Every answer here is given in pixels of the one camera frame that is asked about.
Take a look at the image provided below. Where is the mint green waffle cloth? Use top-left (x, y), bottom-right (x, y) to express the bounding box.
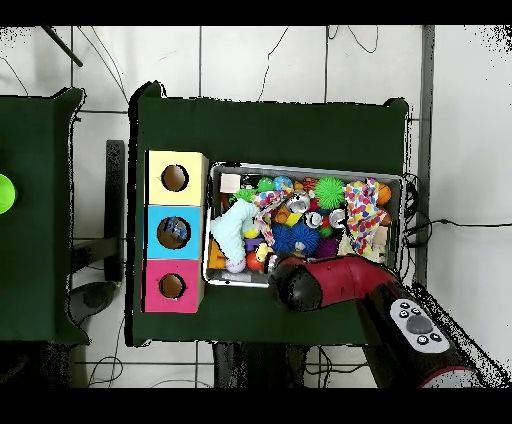
top-left (209, 198), bottom-right (261, 265)

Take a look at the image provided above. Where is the wooden box with three holes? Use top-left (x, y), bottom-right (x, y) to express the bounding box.
top-left (141, 149), bottom-right (210, 314)

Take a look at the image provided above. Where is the plain wooden block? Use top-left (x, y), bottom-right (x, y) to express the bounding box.
top-left (219, 172), bottom-right (242, 194)

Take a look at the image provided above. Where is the crushed silver can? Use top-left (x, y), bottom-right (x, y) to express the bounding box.
top-left (285, 189), bottom-right (312, 213)

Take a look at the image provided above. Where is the large green spiky ball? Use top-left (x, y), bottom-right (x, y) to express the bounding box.
top-left (313, 176), bottom-right (346, 210)

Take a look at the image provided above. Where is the dark green tablecloth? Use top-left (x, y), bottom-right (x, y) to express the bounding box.
top-left (0, 87), bottom-right (90, 345)
top-left (126, 81), bottom-right (410, 347)

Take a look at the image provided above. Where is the large polka dot cloth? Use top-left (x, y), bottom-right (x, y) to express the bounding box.
top-left (344, 177), bottom-right (388, 257)

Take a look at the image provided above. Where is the black monitor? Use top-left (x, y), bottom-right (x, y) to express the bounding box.
top-left (104, 139), bottom-right (126, 281)

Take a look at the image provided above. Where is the grey stand base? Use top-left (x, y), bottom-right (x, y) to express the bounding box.
top-left (68, 280), bottom-right (118, 326)

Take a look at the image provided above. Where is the bright green round lid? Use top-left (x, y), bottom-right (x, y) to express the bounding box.
top-left (0, 173), bottom-right (17, 215)

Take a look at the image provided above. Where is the black rod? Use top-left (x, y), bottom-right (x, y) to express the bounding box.
top-left (41, 25), bottom-right (84, 68)

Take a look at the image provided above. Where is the silver wire mesh bin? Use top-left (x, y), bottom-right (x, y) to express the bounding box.
top-left (202, 160), bottom-right (405, 297)

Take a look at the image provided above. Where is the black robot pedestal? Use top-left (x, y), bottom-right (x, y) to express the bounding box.
top-left (211, 341), bottom-right (309, 388)

